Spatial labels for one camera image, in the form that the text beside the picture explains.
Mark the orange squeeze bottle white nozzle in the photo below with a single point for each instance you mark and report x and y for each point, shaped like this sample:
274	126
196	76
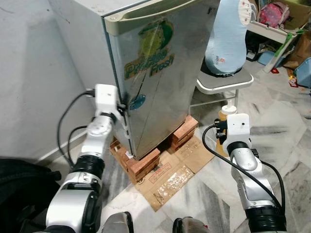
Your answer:
228	110

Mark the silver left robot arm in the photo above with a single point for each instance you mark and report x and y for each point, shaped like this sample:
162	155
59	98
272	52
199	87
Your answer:
73	204

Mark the silver fridge cabinet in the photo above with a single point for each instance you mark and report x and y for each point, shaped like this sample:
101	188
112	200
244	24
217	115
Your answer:
82	29

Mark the flattened brown cardboard sheet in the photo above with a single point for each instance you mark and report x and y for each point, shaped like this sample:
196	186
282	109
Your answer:
170	182

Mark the light blue cushion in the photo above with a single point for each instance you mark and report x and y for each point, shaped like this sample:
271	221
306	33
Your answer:
226	39

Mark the grey right robot leg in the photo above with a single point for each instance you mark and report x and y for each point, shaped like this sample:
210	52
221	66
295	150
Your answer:
192	226

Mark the grey robot leg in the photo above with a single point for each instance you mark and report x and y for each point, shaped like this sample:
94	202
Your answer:
116	223
192	226

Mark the blue plastic basin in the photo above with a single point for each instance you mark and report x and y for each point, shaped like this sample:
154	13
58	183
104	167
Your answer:
303	73

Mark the white storage shelf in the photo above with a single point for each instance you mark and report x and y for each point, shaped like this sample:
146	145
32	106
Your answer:
272	32

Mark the grey left robot leg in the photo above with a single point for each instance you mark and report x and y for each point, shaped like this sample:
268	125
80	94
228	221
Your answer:
116	223

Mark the pink bag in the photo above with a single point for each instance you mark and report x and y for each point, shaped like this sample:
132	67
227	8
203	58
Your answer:
272	14

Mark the brown cardboard box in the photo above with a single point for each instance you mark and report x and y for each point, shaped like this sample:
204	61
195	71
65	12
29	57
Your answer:
299	12

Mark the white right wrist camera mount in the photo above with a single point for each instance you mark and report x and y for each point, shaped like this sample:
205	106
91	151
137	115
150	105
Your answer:
239	127

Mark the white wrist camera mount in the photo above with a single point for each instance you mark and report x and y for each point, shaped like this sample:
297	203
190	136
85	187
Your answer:
106	97
239	127

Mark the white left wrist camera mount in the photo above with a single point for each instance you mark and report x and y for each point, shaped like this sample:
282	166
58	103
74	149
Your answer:
106	97

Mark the white metal frame chair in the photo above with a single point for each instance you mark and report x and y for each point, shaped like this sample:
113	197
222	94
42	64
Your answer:
228	83

